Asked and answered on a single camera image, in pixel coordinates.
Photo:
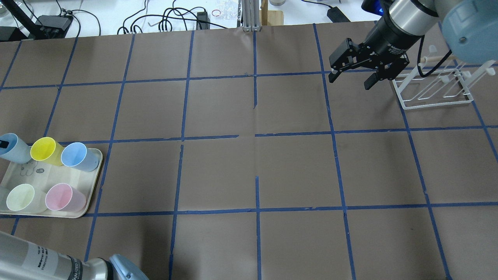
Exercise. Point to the grey blue plastic cup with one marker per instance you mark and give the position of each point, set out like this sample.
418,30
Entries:
14,149

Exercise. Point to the light blue plastic cup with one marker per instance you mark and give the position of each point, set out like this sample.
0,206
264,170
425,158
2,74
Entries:
78,156

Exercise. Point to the yellow plastic cup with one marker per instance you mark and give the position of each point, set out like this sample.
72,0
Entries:
47,150

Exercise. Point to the pink plastic cup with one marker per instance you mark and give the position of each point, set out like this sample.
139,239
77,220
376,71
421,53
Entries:
63,197

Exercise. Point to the cream white plastic cup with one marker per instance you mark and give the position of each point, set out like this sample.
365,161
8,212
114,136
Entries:
26,198

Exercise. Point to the black power adapter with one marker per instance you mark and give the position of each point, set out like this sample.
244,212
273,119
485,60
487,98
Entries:
336,15

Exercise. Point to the wooden stand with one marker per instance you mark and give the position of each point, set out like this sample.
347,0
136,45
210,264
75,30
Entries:
270,17

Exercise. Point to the black monitor stand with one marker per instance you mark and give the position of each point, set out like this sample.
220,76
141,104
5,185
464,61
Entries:
39,27

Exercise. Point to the beige plastic tray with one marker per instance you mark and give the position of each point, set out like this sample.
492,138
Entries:
44,176

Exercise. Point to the white wire cup rack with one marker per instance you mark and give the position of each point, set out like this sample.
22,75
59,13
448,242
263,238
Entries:
448,86

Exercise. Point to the aluminium frame post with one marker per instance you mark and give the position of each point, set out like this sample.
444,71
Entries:
250,15

